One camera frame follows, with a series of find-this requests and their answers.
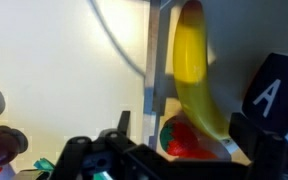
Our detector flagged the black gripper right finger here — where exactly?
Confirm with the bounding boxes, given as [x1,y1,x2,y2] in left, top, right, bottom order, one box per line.
[228,112,287,169]

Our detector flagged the yellow toy banana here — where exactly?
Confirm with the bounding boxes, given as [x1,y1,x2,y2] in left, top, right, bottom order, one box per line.
[172,0,232,142]

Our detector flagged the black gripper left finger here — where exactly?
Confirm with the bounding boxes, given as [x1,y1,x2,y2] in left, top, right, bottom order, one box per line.
[117,110,132,138]

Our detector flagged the red tomato toy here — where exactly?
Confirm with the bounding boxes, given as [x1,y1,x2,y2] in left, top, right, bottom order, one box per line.
[159,114,219,161]

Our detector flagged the wooden tray box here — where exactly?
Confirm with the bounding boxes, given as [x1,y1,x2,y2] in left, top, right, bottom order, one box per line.
[141,0,288,165]

